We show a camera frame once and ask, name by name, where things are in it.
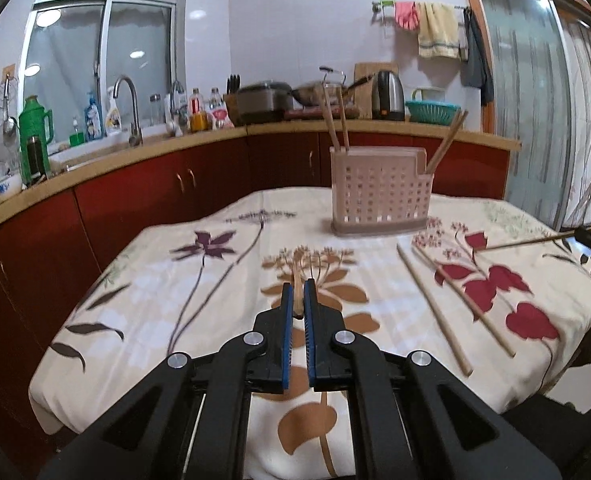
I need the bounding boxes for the blue detergent bottle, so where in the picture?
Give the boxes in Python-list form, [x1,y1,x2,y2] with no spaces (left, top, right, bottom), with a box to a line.
[84,91,104,141]

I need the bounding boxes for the yellow towel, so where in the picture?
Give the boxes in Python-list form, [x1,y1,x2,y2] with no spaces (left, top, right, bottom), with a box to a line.
[418,2,460,59]

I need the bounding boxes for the pink snack packet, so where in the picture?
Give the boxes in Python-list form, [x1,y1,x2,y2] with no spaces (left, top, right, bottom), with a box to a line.
[210,105,234,130]

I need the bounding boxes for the cooking oil bottle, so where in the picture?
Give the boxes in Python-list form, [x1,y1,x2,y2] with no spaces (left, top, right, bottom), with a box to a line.
[189,87,209,133]

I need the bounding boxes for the sliding window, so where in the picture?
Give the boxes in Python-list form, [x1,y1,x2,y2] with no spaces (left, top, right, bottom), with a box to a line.
[18,0,179,146]

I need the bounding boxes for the green thermos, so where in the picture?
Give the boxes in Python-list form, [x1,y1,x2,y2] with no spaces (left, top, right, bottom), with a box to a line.
[18,95,55,181]

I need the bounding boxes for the hanging wire whisk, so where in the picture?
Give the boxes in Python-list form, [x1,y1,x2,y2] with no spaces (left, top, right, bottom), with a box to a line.
[0,75,19,111]

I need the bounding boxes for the wok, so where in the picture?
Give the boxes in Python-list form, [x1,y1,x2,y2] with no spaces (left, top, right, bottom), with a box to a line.
[290,74,376,108]

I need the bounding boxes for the pink rubber gloves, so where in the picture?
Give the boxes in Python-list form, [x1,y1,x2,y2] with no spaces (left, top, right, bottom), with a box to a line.
[394,1,421,30]

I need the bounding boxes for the wooden chopstick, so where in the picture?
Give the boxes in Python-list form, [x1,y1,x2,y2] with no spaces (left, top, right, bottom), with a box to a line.
[425,110,465,172]
[430,111,470,175]
[411,246,517,359]
[396,244,472,377]
[318,85,339,151]
[336,89,351,151]
[485,231,576,251]
[290,265,307,321]

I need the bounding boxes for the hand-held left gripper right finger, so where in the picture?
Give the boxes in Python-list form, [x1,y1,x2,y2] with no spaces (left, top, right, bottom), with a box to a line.
[303,280,561,480]

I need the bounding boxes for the steel faucet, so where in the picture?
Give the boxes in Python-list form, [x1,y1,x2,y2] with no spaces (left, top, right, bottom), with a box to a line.
[113,75,144,148]

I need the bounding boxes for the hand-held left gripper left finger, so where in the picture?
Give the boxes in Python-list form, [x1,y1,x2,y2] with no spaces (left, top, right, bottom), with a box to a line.
[38,282,296,480]

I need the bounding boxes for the wooden cutting board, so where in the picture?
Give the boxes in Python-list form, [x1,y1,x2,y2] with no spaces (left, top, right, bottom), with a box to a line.
[354,61,400,106]

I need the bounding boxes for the hanging strainer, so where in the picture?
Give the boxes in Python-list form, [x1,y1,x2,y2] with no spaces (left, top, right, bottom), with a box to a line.
[0,115,19,163]

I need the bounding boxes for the glass sliding door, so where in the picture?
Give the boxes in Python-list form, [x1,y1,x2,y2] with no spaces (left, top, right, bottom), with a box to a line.
[470,0,591,231]

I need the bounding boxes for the floral tablecloth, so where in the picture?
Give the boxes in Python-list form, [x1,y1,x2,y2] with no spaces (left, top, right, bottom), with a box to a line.
[28,185,591,478]

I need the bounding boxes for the grey rice cooker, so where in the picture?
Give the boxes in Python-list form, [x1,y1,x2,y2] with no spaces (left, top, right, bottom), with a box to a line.
[236,80,294,125]

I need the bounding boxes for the teal plastic basket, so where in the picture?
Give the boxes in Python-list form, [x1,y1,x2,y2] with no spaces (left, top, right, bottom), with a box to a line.
[405,100,462,126]

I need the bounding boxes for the pink plastic utensil holder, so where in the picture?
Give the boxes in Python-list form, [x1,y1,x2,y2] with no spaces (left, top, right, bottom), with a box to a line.
[329,146,433,237]

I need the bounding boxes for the dark hanging cloth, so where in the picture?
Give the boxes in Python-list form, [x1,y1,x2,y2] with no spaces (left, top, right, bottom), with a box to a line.
[459,7,495,107]

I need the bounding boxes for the white spray bottle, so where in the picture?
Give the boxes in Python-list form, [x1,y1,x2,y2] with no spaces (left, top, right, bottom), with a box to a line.
[104,86,124,136]

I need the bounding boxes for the green and white container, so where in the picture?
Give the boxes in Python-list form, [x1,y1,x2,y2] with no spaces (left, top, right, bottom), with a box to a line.
[411,86,446,103]

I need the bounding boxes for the wall towel rack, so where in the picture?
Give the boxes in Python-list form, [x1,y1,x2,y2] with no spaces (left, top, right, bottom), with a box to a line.
[372,0,471,13]

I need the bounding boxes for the steel electric kettle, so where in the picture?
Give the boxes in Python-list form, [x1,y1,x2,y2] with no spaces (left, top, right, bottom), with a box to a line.
[371,70,406,122]

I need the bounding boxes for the knife block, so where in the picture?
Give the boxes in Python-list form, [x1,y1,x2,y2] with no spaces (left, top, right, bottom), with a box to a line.
[224,74,244,116]

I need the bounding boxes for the steel sink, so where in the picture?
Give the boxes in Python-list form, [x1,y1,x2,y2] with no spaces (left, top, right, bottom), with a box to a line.
[46,135,171,173]

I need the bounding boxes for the red kitchen cabinet unit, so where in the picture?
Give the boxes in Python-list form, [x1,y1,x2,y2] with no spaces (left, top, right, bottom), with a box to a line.
[0,122,522,461]

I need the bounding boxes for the white patterned bowl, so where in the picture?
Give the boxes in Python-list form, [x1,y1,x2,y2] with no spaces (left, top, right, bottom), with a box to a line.
[0,175,24,203]

